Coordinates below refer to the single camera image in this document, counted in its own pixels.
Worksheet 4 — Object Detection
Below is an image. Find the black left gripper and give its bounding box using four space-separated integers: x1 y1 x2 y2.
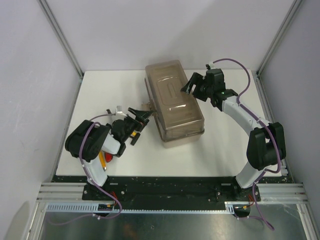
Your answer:
121 107 153 142

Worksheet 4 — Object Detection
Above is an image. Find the translucent brown plastic toolbox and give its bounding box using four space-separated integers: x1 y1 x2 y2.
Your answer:
144 60 205 148

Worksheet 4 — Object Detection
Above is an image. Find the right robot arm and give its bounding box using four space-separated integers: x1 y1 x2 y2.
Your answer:
132 65 286 201

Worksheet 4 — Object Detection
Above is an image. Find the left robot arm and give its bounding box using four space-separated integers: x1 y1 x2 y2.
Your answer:
65 115 146 200

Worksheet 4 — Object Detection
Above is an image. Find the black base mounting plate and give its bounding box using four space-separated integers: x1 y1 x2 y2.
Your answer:
51 176 292 210

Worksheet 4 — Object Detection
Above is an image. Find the yellow black handled tool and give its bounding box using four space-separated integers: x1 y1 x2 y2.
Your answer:
130 131 141 146

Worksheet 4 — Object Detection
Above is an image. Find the red handled tool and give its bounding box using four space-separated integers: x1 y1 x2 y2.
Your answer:
104 152 114 163

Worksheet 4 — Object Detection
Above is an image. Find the aluminium front rail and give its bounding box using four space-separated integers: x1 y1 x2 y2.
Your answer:
36 182 309 204

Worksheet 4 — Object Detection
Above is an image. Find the white slotted cable duct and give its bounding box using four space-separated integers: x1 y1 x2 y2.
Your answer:
45 202 250 214

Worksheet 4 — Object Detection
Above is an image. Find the left aluminium frame post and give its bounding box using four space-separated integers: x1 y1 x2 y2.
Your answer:
36 0 85 78

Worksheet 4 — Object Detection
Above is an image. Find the aluminium frame post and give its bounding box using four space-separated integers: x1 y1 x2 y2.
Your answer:
36 0 85 78
257 0 305 76

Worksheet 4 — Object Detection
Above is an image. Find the right aluminium frame post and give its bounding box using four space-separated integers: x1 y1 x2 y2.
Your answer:
257 0 305 76

